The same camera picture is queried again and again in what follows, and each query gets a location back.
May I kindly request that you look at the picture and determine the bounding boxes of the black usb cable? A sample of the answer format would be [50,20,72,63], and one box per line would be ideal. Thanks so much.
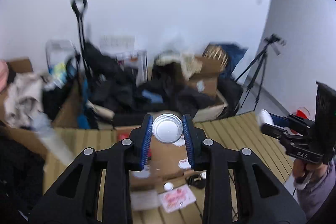
[186,173,208,190]

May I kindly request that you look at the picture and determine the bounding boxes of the clear plastic packet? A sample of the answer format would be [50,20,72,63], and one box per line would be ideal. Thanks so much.
[130,189,161,211]

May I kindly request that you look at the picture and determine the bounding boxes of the pink patterned card wallet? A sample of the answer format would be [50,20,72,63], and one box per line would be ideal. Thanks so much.
[158,184,197,213]

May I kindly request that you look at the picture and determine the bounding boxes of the white round jar lid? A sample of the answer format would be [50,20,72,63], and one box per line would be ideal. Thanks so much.
[152,114,183,144]

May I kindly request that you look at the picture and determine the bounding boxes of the small white bottle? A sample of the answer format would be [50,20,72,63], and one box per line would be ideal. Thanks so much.
[257,109,274,127]

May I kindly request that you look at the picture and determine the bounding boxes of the lavender sleeve forearm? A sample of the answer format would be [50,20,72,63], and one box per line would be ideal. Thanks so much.
[297,160,335,220]

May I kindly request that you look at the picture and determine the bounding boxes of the person's right hand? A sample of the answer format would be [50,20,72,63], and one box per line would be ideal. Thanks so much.
[292,159,329,181]

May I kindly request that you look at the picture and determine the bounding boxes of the red plastic bucket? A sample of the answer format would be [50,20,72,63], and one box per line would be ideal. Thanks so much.
[288,107,311,135]

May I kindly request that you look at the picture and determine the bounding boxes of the olive slatted folding table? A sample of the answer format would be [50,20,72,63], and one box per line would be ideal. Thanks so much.
[41,110,300,224]

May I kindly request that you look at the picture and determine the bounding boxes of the black suitcase bag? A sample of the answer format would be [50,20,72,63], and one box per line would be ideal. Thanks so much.
[218,77,243,119]

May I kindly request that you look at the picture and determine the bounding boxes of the cardboard box right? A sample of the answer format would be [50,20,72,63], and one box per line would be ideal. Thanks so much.
[183,56,229,122]

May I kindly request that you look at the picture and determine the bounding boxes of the white thermos bottle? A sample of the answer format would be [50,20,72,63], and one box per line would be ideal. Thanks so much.
[31,113,75,165]

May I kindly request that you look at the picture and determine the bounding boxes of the dark blue cloth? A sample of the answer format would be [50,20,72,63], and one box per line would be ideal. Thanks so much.
[210,43,248,79]

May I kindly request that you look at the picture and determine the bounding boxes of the large cardboard box left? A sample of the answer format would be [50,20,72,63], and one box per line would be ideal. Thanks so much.
[0,57,85,156]

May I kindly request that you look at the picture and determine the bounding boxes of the small white cap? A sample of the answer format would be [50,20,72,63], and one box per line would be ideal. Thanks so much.
[163,182,174,192]

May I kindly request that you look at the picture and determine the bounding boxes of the woven rattan ball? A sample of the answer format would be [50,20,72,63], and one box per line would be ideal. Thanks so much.
[202,44,229,71]

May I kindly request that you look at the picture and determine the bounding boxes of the shallow cardboard tray box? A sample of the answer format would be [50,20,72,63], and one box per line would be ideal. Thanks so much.
[129,136,196,190]

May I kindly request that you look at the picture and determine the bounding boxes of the beige cream clothing pile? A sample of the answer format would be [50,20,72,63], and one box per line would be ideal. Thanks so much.
[4,73,45,129]

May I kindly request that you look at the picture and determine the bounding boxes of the black clothing pile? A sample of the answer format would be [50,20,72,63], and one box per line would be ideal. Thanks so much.
[84,42,215,126]

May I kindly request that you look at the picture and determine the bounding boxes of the pink backpack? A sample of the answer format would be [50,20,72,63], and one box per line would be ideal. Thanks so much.
[0,60,9,92]

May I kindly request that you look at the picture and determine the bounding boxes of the white appliance box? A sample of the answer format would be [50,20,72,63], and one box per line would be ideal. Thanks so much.
[115,50,148,85]

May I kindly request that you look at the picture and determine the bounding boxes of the black camera tripod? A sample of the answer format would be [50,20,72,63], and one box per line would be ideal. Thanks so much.
[236,39,271,111]

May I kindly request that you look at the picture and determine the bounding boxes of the white wall socket strip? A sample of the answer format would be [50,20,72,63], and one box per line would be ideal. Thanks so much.
[100,35,135,50]

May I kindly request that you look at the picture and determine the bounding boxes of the black trolley handle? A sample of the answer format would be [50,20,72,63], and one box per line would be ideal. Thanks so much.
[71,0,92,80]

